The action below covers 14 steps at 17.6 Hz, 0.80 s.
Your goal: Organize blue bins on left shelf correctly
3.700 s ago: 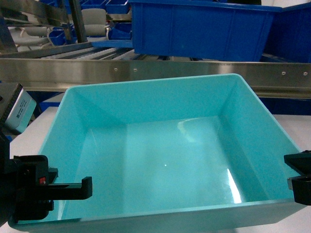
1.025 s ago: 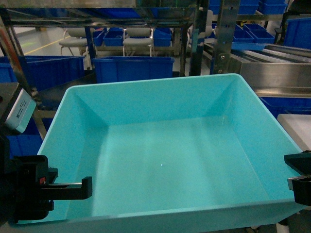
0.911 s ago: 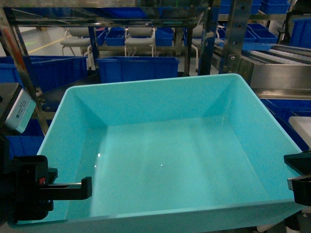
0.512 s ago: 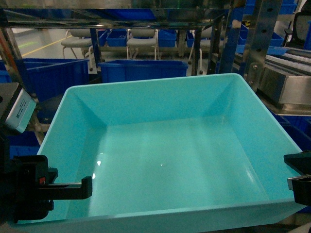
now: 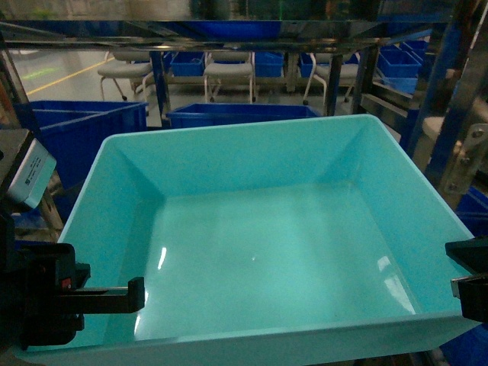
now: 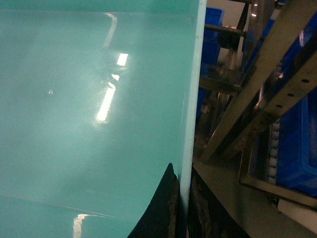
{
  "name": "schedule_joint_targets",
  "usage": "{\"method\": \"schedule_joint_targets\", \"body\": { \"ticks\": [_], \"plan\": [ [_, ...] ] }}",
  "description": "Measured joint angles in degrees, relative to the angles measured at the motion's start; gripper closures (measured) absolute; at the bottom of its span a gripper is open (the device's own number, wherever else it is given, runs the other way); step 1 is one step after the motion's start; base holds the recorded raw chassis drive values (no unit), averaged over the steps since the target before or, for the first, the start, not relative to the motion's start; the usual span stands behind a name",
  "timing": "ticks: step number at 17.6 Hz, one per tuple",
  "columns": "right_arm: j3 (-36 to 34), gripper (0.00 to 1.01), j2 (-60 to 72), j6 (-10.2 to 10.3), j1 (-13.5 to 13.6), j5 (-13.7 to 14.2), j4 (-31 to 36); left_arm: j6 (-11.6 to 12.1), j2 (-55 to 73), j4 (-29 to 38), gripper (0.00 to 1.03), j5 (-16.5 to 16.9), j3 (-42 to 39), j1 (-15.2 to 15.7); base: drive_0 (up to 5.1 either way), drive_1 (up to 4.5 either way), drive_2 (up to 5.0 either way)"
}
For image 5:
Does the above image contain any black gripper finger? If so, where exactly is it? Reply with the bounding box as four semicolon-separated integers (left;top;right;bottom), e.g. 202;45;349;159
451;273;487;322

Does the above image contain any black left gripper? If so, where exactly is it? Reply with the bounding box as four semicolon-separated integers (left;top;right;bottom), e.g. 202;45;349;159
1;213;145;350

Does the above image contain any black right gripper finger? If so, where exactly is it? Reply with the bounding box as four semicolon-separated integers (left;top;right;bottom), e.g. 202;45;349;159
445;236;487;275

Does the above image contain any turquoise plastic bin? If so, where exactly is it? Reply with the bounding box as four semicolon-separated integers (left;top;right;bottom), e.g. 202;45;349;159
19;114;475;365

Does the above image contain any blue bin on left shelf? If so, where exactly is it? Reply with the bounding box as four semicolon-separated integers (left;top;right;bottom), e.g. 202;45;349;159
13;100;149;218

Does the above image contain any blue bin centre shelf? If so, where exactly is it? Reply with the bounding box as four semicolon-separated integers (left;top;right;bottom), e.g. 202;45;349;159
167;103;321;129

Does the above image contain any grey chair right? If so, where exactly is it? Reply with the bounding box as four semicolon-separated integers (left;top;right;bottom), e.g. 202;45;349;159
303;52;363;106

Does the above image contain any grey chair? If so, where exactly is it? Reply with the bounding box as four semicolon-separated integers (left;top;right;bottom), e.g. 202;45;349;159
97;50;153;101
303;52;363;106
203;51;255;104

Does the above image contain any grey chair left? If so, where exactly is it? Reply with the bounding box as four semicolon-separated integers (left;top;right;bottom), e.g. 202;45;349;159
97;50;153;101

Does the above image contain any grey chair middle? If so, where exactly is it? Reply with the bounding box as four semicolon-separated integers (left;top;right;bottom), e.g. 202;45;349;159
203;51;255;104

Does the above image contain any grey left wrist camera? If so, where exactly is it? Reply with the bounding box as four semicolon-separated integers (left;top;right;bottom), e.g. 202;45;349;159
1;129;56;212

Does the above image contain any steel rack frame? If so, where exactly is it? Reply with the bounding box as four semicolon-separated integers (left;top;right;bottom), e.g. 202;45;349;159
1;1;487;208

